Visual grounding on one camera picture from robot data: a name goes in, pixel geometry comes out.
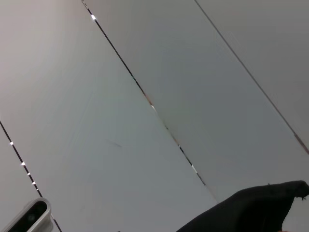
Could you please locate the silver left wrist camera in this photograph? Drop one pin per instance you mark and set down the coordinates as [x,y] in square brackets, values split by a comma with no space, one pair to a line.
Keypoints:
[31,216]

